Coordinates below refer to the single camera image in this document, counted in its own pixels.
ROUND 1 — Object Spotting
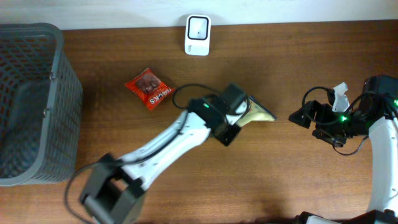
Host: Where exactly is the yellow wet wipes pack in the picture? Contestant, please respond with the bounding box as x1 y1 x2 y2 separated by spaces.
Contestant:
236 95 277 127

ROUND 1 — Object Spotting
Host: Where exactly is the red snack bag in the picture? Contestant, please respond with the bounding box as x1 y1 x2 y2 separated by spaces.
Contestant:
124 68 175 110

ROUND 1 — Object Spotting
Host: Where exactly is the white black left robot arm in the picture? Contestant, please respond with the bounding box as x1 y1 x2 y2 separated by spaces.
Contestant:
79 83 250 223

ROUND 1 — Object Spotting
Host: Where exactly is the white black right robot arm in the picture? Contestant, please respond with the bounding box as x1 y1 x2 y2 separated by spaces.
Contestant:
289 75 397 223

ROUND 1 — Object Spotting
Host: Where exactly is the grey plastic mesh basket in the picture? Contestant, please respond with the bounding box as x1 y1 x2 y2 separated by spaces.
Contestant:
1 23 83 187

